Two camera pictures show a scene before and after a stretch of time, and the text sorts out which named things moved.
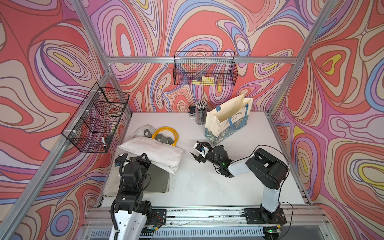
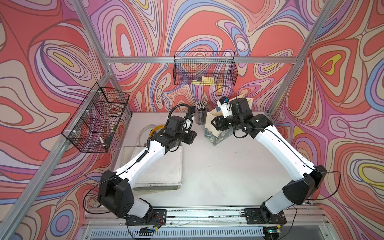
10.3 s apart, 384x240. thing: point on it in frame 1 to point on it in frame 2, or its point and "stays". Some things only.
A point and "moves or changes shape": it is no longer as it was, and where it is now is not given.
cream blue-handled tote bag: x=227 y=118 stays
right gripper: x=206 y=144 to x=218 y=122
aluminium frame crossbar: x=201 y=60 stays
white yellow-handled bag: x=161 y=149 moves or changes shape
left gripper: x=145 y=163 to x=190 y=137
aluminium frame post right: x=301 y=55 stays
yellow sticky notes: x=205 y=80 stays
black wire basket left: x=92 y=127 stays
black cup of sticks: x=201 y=112 stays
